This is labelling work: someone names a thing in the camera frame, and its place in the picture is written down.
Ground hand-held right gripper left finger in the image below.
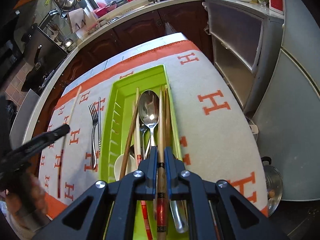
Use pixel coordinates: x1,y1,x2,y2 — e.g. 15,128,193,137
32,146,159,240

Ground green plastic tray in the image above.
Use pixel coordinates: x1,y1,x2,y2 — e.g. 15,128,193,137
101,64,190,240

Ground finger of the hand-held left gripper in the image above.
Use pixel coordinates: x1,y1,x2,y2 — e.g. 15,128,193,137
27,123,71,153

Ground grey cabinet translucent doors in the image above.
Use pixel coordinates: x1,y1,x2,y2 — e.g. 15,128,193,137
202,0,284,115

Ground steel pot with lid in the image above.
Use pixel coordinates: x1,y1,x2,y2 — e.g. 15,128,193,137
261,156,284,213

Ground stainless steel splash guard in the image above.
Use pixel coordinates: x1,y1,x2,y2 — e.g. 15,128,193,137
10,89,42,150

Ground orange grey printed blanket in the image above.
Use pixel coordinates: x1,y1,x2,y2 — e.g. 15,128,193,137
37,40,269,218

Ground pink basin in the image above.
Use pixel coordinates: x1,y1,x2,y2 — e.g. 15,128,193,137
94,4,117,17

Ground metal fork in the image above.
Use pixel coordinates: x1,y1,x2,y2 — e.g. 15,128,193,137
88,104,100,170

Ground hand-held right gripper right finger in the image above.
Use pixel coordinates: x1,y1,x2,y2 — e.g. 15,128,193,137
164,146,288,240

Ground metal chopstick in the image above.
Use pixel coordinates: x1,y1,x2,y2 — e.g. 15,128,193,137
97,96,102,154

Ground pale cutting board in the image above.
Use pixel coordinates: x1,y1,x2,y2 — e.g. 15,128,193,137
67,7,99,33

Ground person's left hand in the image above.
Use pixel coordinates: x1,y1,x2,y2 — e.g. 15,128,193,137
7,174,48,221

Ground grey refrigerator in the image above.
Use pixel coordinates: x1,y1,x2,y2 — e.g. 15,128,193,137
244,0,320,203

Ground black gas stove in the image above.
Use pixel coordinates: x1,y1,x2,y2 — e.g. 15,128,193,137
22,62,63,93

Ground dark brown kitchen cabinets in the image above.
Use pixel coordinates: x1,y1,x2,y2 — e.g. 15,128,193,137
40,1,213,120

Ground white ceramic spoon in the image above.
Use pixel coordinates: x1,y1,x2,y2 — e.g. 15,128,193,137
114,154,138,182

